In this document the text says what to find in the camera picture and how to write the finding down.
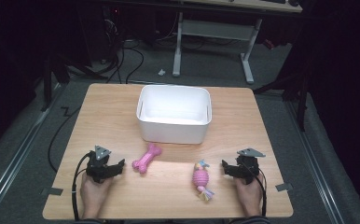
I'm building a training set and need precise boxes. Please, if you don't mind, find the small red object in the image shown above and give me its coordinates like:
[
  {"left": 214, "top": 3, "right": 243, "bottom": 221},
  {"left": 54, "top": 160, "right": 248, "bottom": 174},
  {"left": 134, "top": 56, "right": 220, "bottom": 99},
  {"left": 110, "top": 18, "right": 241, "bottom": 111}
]
[{"left": 263, "top": 38, "right": 276, "bottom": 51}]

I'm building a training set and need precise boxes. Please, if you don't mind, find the pink bone toy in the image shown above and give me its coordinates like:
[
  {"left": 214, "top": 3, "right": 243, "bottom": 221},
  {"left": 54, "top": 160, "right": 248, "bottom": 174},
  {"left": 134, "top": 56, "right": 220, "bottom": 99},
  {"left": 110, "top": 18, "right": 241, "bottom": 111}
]
[{"left": 132, "top": 142, "right": 163, "bottom": 175}]

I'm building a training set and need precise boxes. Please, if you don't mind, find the wooden desk with white frame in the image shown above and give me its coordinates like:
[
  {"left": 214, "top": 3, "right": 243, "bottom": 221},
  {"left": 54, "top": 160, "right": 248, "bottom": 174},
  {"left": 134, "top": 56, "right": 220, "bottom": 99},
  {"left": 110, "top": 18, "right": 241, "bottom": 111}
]
[{"left": 172, "top": 0, "right": 304, "bottom": 85}]

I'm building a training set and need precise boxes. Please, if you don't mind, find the metal floor rail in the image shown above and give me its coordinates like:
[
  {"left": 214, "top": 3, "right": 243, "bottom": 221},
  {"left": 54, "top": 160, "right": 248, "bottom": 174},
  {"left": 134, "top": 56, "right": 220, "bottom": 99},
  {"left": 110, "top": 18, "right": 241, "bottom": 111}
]
[
  {"left": 284, "top": 98, "right": 346, "bottom": 224},
  {"left": 0, "top": 83, "right": 68, "bottom": 220}
]

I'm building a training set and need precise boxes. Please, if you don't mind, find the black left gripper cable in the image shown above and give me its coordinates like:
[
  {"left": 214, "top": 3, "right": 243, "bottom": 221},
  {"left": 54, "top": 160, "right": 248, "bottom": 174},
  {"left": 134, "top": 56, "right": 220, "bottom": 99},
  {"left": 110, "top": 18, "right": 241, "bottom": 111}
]
[{"left": 71, "top": 151, "right": 96, "bottom": 222}]

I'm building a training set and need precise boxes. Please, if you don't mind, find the white plastic bin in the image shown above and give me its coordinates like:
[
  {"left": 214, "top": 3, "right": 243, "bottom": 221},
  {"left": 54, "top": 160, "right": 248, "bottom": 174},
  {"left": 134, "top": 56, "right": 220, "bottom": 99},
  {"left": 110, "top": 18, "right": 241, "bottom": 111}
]
[{"left": 136, "top": 84, "right": 214, "bottom": 146}]

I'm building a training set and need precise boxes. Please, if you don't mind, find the looped black floor cable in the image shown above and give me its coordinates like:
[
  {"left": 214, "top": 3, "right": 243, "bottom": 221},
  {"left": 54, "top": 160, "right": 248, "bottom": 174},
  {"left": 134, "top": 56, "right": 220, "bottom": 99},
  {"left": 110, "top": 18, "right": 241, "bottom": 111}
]
[{"left": 105, "top": 39, "right": 145, "bottom": 85}]

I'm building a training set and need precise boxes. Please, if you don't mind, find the person's right hand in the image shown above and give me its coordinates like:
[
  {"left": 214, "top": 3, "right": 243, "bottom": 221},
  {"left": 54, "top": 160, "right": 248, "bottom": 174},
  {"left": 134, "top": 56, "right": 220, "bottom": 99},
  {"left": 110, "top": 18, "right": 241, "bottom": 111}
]
[{"left": 234, "top": 174, "right": 265, "bottom": 209}]

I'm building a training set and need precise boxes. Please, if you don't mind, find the dark equipment box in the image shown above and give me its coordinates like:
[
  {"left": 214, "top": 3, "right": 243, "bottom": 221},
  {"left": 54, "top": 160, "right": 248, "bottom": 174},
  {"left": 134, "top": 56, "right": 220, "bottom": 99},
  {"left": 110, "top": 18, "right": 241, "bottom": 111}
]
[{"left": 101, "top": 5, "right": 124, "bottom": 61}]

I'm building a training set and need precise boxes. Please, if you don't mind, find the pink ball rope toy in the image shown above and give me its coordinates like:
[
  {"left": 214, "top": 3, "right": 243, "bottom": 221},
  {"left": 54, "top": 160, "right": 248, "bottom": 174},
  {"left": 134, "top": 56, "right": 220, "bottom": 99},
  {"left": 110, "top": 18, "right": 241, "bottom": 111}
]
[{"left": 191, "top": 160, "right": 215, "bottom": 202}]

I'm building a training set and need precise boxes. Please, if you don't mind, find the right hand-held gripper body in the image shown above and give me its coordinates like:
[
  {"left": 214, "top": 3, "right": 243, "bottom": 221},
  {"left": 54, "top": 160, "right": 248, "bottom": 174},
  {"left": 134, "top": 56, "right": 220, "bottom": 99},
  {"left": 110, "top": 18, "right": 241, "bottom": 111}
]
[{"left": 235, "top": 147, "right": 267, "bottom": 185}]

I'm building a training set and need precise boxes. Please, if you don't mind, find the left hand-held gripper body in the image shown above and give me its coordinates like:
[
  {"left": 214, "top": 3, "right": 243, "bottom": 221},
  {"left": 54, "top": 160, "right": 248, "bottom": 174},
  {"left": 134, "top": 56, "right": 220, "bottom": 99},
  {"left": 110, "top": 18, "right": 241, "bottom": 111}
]
[{"left": 86, "top": 145, "right": 118, "bottom": 184}]

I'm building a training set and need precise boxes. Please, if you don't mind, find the black metal stand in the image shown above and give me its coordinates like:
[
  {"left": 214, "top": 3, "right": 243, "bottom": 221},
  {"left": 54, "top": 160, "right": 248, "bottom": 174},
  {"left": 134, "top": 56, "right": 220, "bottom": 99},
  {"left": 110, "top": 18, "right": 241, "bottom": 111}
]
[
  {"left": 40, "top": 55, "right": 108, "bottom": 112},
  {"left": 253, "top": 60, "right": 312, "bottom": 133}
]

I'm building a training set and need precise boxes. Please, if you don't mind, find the person's left hand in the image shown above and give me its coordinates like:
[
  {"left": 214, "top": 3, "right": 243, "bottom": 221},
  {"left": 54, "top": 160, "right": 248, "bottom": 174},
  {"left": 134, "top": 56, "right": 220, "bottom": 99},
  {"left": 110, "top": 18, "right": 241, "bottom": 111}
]
[{"left": 79, "top": 173, "right": 114, "bottom": 209}]

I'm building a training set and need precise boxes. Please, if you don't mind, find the gray tape piece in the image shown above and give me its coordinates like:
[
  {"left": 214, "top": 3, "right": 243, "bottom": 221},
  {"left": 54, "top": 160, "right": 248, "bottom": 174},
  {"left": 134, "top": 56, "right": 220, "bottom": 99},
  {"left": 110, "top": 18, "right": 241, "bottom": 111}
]
[
  {"left": 274, "top": 182, "right": 294, "bottom": 192},
  {"left": 39, "top": 187, "right": 64, "bottom": 197}
]

